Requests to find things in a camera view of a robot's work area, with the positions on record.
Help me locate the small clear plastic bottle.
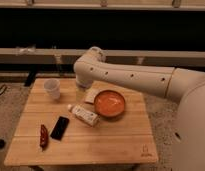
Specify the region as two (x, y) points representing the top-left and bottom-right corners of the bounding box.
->
(67, 104), (99, 126)

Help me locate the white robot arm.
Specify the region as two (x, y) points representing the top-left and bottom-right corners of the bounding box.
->
(74, 47), (205, 171)

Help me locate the beige sponge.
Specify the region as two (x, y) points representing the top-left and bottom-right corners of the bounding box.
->
(84, 89), (99, 104)

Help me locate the white paper cup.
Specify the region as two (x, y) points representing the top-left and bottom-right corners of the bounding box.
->
(43, 78), (60, 100)

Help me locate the orange bowl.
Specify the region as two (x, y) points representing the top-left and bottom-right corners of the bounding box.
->
(94, 90), (125, 118)

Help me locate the wooden table board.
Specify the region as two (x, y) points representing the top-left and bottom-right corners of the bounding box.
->
(4, 78), (158, 166)

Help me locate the black phone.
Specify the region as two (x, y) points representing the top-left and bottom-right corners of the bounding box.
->
(50, 116), (69, 140)

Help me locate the red chili pepper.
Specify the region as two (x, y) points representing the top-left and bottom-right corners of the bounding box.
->
(40, 124), (48, 149)

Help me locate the black object at left edge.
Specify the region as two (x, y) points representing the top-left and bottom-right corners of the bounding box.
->
(0, 139), (6, 149)

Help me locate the grey metal rail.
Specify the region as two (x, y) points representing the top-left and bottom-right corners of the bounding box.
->
(0, 48), (205, 67)

